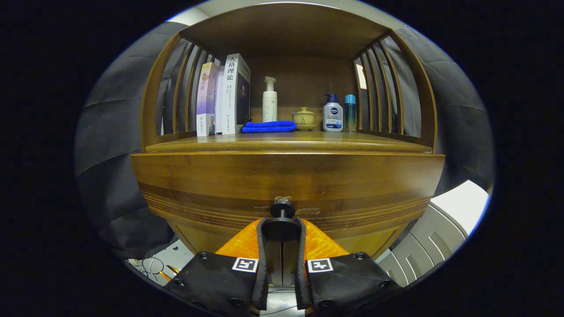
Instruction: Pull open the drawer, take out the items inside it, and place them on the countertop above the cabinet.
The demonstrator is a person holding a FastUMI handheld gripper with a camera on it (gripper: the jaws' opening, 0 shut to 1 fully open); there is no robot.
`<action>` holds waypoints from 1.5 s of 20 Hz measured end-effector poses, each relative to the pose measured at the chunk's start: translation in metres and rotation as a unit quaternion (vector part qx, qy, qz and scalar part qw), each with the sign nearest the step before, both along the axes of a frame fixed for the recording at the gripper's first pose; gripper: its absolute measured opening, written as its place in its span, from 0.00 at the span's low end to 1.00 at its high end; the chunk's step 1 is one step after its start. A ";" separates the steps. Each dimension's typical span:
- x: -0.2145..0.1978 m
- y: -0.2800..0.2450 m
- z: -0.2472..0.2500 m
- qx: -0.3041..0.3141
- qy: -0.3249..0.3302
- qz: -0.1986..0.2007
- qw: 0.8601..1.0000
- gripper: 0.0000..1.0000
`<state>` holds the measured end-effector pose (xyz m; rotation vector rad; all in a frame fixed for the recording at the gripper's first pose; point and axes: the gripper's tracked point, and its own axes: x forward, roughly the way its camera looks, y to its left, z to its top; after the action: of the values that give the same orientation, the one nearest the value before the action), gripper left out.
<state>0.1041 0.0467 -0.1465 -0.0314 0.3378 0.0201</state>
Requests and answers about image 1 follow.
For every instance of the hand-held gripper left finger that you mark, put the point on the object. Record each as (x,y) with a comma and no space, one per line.
(262,273)

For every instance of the black drawer knob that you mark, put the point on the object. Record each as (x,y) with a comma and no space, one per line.
(282,229)

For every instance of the brown wooden cabinet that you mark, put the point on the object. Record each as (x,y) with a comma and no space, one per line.
(286,35)

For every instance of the brown wooden drawer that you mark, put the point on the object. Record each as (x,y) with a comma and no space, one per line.
(220,180)

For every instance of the thin white book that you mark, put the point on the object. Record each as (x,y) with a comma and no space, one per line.
(220,101)

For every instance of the white blue-capped cleanser bottle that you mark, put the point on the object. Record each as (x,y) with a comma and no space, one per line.
(332,116)

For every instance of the teal bottle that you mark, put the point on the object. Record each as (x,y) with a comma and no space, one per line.
(350,114)

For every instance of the thick white book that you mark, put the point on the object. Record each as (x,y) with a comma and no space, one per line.
(230,97)

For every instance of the white pump bottle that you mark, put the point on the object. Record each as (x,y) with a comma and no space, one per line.
(269,105)

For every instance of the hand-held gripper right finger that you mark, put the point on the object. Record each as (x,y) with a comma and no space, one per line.
(300,273)

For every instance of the yellow lidded teacup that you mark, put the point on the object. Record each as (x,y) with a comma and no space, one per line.
(304,118)

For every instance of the purple book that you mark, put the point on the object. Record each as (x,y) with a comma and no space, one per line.
(205,97)

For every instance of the brown wooden countertop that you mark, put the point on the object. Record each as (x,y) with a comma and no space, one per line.
(308,141)

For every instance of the blue folded cloth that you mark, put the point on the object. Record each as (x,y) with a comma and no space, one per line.
(269,127)

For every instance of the white metal plate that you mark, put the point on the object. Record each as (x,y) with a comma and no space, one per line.
(176,257)

